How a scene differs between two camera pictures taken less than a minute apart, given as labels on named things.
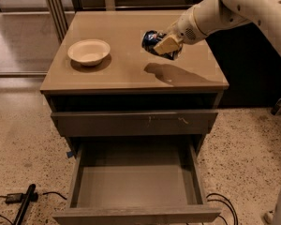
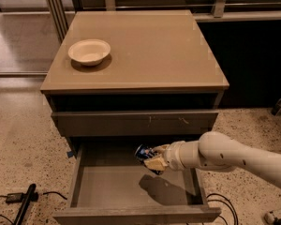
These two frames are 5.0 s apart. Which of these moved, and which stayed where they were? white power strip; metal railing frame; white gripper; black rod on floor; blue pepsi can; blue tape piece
Moved: white gripper; blue pepsi can
Stayed: black rod on floor; white power strip; blue tape piece; metal railing frame
